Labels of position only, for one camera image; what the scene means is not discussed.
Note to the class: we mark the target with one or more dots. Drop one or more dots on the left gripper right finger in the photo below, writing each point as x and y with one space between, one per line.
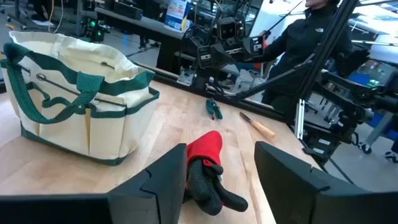
295 193

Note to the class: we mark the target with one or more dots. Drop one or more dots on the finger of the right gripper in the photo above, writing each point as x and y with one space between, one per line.
206 57
254 48

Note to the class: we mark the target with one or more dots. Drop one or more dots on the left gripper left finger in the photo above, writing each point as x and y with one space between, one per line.
149 199

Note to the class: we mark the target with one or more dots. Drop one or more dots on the green pruning shears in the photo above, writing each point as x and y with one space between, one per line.
217 111

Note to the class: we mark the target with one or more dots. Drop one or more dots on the red black gardening glove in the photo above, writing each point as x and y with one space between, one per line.
205 146

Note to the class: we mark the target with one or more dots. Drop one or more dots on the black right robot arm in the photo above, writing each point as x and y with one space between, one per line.
191 42

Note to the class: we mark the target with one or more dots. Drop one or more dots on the cream green canvas gardening bag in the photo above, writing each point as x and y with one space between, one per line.
109 137

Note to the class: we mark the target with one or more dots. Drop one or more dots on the thin black rod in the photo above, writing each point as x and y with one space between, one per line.
284 17

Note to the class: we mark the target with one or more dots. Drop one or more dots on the person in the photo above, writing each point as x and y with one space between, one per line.
298 43

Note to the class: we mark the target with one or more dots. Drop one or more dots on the blue white cardboard box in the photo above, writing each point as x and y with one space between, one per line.
177 14

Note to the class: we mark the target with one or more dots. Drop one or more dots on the grey background workbench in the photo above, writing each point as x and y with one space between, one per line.
146 22

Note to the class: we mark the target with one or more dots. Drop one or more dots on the black machine assembly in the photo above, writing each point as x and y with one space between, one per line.
342 93

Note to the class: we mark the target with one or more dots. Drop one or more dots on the grey equipment cart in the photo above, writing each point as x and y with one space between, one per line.
380 127

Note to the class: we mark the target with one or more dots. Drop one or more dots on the black device with green lights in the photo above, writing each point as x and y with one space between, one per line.
93 31

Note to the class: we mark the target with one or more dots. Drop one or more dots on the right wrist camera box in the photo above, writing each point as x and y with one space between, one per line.
228 29

